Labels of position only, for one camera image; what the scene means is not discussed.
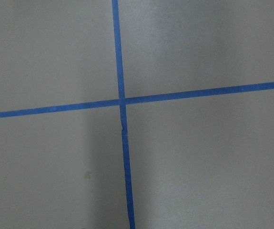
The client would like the blue tape strip lengthwise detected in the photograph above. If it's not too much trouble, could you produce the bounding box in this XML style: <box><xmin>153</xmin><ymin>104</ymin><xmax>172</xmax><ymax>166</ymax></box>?
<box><xmin>112</xmin><ymin>0</ymin><xmax>135</xmax><ymax>229</ymax></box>

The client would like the blue tape strip crosswise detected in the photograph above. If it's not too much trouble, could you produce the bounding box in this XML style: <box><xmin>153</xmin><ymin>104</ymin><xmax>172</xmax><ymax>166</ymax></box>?
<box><xmin>0</xmin><ymin>82</ymin><xmax>274</xmax><ymax>118</ymax></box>

